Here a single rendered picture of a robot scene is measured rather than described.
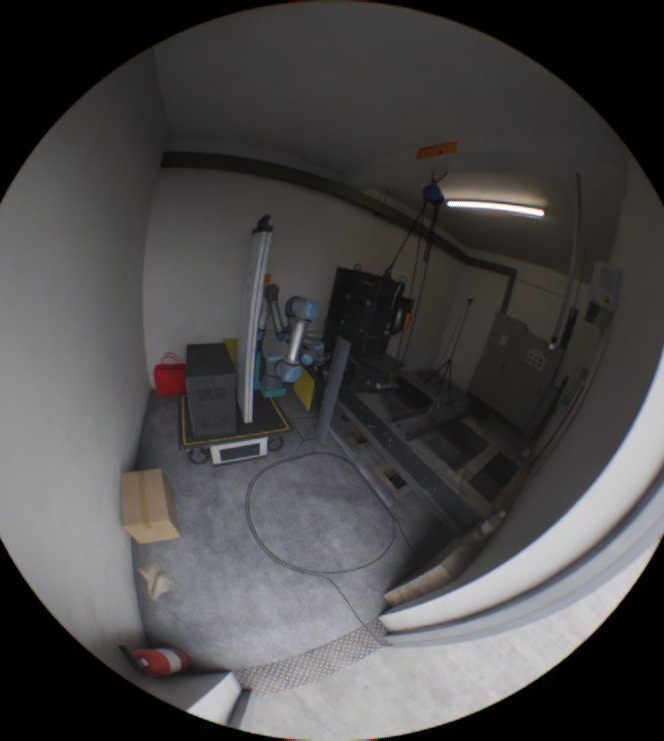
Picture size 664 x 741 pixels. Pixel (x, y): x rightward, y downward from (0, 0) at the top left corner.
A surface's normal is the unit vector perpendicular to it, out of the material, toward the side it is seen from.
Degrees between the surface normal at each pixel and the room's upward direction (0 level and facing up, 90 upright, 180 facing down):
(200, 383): 90
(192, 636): 0
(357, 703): 0
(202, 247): 90
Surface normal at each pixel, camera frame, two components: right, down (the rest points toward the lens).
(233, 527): 0.21, -0.89
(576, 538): -0.86, 0.04
